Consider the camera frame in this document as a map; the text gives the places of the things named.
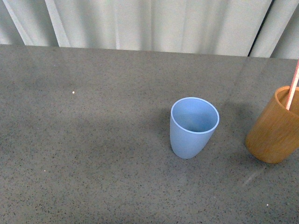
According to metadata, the light blue plastic cup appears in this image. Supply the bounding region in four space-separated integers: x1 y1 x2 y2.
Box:
170 97 220 159

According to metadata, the brown bamboo chopstick holder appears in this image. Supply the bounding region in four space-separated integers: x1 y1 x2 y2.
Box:
245 86 299 163

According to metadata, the white pleated curtain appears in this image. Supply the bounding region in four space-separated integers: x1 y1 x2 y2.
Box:
0 0 299 59

